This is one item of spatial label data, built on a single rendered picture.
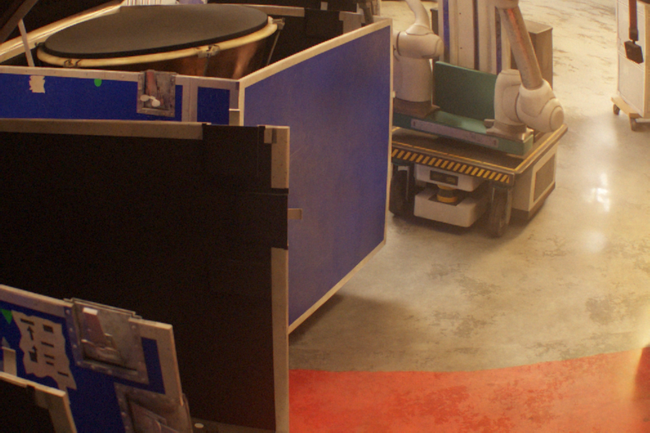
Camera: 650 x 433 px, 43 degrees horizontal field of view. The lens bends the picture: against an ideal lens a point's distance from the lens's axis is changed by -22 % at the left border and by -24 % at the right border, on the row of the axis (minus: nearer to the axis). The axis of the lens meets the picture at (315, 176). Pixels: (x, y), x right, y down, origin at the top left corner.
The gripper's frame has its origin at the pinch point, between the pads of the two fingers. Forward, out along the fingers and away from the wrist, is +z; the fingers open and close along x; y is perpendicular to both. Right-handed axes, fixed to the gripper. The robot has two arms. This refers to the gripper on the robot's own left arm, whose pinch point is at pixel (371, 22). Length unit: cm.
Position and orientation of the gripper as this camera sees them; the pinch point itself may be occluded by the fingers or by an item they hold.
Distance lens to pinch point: 331.8
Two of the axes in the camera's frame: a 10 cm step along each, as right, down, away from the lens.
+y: 9.0, -0.1, -4.4
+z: 1.4, 9.6, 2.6
